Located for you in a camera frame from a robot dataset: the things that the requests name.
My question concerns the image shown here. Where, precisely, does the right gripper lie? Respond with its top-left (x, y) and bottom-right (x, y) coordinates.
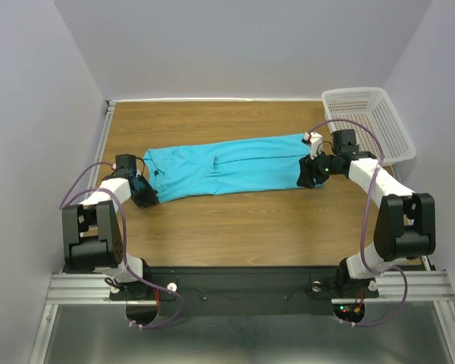
top-left (296, 146), bottom-right (341, 189)

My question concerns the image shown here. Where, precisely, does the turquoise t-shirt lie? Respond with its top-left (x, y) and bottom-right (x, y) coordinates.
top-left (143, 134), bottom-right (310, 203)

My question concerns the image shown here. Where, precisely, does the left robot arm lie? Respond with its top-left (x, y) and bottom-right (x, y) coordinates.
top-left (59, 154), bottom-right (159, 301)

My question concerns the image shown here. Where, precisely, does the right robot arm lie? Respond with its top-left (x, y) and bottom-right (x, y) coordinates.
top-left (297, 129), bottom-right (436, 296)

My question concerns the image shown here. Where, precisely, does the white plastic basket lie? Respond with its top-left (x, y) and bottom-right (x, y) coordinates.
top-left (322, 87), bottom-right (416, 166)

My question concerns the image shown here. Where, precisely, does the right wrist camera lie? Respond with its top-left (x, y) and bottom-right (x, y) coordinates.
top-left (302, 132), bottom-right (323, 159)

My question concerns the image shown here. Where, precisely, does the left aluminium side rail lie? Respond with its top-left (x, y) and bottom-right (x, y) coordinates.
top-left (68, 100), bottom-right (117, 261)

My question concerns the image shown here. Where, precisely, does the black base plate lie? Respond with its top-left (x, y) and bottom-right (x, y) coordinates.
top-left (108, 266), bottom-right (380, 318)

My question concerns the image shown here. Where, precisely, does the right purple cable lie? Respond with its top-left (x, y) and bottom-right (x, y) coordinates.
top-left (305, 119), bottom-right (410, 327)

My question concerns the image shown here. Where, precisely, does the aluminium frame rail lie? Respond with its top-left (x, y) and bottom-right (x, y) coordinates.
top-left (45, 271), bottom-right (455, 305)

